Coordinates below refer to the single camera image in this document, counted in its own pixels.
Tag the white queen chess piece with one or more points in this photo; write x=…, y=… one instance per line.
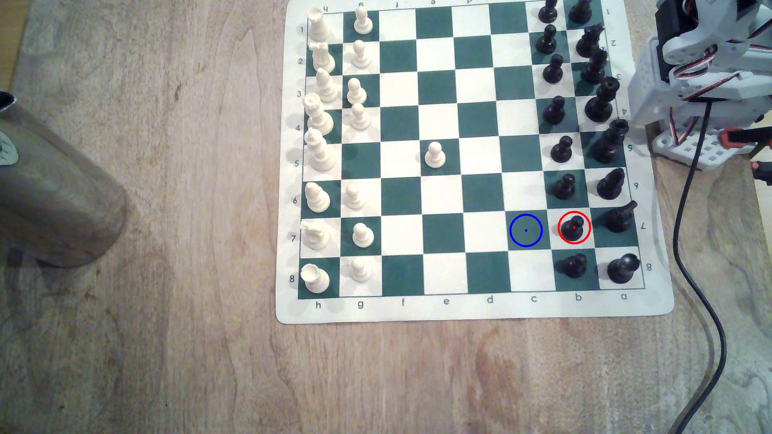
x=318, y=117

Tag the red black clamp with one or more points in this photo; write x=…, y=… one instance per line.
x=763, y=172
x=733, y=137

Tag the black knight chess piece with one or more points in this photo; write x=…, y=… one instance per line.
x=620, y=219
x=588, y=43

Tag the black rook chess piece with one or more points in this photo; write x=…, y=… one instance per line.
x=622, y=269
x=580, y=12

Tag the black queen chess piece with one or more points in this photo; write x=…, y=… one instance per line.
x=600, y=105

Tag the white bishop chess piece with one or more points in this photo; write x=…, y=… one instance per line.
x=327, y=87
x=317, y=199

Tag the white rook chess piece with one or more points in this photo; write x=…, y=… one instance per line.
x=315, y=279
x=318, y=27

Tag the white king chess piece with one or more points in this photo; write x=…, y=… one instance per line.
x=320, y=154

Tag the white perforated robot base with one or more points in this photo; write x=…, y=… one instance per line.
x=711, y=154

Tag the black bishop chess piece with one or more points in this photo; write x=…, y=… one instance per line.
x=610, y=185
x=594, y=69

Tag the black pawn chess piece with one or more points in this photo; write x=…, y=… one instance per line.
x=552, y=71
x=573, y=229
x=575, y=267
x=561, y=150
x=546, y=41
x=564, y=188
x=547, y=12
x=554, y=112

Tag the black king chess piece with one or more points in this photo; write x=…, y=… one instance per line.
x=608, y=146

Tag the green white chess mat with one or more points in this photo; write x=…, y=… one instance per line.
x=440, y=199

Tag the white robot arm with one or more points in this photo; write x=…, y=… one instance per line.
x=651, y=84

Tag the white pawn chess piece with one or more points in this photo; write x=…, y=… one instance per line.
x=360, y=271
x=362, y=237
x=361, y=56
x=360, y=119
x=362, y=23
x=354, y=198
x=435, y=157
x=356, y=93

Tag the white knight chess piece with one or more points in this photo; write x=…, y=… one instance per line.
x=323, y=59
x=315, y=236

